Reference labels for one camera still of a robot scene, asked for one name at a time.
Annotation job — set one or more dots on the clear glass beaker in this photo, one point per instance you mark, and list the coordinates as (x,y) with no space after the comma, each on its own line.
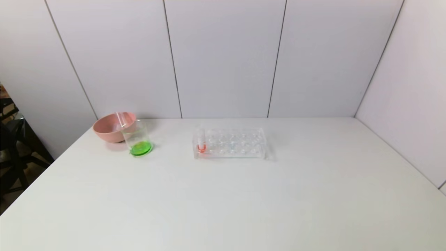
(140,146)

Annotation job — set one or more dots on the test tube with blue pigment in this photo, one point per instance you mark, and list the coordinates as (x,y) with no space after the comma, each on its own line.
(121,119)

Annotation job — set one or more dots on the pink plastic bowl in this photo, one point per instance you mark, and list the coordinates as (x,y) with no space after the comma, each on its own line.
(109,129)

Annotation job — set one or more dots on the dark background furniture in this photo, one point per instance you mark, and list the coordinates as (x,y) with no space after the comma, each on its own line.
(15,146)

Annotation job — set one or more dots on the test tube with red pigment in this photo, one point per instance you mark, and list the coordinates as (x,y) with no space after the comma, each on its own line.
(201,146)

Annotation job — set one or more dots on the clear acrylic test tube rack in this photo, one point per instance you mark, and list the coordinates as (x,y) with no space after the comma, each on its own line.
(230,148)

